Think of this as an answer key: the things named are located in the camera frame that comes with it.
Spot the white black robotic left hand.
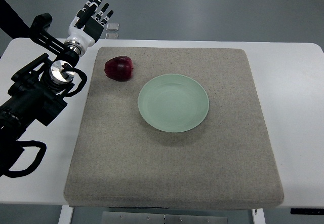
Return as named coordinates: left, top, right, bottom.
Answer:
left=64, top=0, right=114, bottom=52

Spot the pale green round plate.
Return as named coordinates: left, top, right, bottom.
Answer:
left=138, top=74, right=209, bottom=133

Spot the beige fabric cushion mat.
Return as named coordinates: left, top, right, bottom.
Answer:
left=64, top=47, right=284, bottom=210

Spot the metal plate under table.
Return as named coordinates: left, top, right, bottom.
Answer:
left=101, top=211, right=228, bottom=224

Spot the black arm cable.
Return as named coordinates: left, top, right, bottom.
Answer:
left=0, top=139, right=48, bottom=178

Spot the dark red apple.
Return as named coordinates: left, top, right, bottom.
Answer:
left=104, top=56, right=134, bottom=82

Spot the black desk control panel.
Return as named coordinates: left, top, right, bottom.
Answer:
left=290, top=208, right=324, bottom=215

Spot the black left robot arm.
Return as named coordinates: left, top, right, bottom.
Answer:
left=1, top=0, right=87, bottom=178

